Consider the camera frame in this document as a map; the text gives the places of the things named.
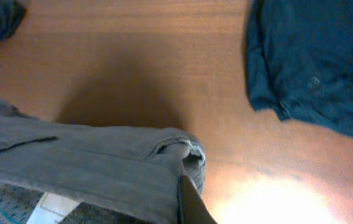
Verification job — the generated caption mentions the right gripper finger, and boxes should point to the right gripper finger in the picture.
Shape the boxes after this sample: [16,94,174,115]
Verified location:
[178,175,216,224]

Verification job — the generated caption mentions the grey shorts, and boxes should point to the grey shorts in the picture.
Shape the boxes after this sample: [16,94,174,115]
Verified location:
[0,100,206,223]

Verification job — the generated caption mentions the navy blue folded garment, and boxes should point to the navy blue folded garment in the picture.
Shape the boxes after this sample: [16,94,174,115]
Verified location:
[246,0,353,137]

